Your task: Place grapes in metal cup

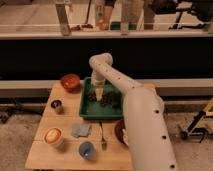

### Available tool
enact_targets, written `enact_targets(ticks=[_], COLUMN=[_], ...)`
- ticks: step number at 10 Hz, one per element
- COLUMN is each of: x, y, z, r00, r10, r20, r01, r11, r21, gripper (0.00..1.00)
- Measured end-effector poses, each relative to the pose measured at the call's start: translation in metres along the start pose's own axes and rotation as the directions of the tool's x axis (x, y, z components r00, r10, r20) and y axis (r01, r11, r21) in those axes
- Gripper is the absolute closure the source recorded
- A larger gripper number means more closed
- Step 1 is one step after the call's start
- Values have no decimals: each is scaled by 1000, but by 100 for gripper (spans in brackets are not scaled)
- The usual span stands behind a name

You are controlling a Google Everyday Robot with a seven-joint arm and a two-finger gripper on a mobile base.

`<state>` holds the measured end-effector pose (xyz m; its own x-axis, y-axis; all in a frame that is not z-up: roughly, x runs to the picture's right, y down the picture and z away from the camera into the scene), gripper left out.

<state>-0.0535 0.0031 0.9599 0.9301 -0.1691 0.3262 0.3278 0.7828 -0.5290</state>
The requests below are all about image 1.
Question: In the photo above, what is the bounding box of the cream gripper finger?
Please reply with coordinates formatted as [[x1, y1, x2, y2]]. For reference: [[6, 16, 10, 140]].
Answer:
[[95, 87, 101, 101], [100, 87, 104, 97]]

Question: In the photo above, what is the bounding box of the dark purple grape bunch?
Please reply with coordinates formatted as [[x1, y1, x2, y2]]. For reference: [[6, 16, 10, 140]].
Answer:
[[88, 91, 121, 108]]

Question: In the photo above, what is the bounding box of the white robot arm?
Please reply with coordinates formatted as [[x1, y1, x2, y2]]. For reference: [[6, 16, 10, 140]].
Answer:
[[89, 53, 179, 171]]

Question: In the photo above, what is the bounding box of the small metal cup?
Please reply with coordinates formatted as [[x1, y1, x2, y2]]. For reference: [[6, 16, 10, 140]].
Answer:
[[51, 100, 63, 114]]

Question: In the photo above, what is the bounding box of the green plastic tray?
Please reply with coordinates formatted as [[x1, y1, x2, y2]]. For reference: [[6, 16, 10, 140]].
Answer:
[[79, 77, 123, 120]]

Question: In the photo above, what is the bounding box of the red orange bowl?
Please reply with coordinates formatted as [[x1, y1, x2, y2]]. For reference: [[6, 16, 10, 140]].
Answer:
[[60, 74, 80, 92]]

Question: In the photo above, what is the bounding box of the dark maroon plate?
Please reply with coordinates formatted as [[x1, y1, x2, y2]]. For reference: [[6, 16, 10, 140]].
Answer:
[[114, 119, 128, 145]]

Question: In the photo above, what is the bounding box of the blue grey cloth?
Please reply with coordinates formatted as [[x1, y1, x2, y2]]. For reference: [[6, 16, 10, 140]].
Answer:
[[71, 123, 92, 138]]

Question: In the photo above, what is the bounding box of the yellow banana piece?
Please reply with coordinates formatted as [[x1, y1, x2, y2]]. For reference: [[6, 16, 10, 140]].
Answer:
[[122, 129, 128, 140]]

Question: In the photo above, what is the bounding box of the metal fork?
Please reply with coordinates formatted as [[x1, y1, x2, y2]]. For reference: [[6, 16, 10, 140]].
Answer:
[[99, 122, 107, 150]]

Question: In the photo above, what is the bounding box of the blue grey small bowl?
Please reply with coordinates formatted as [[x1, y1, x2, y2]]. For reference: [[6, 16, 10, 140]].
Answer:
[[78, 141, 95, 160]]

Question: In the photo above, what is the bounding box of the yellow black cart frame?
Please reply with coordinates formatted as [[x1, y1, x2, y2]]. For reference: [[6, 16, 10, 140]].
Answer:
[[179, 98, 213, 142]]

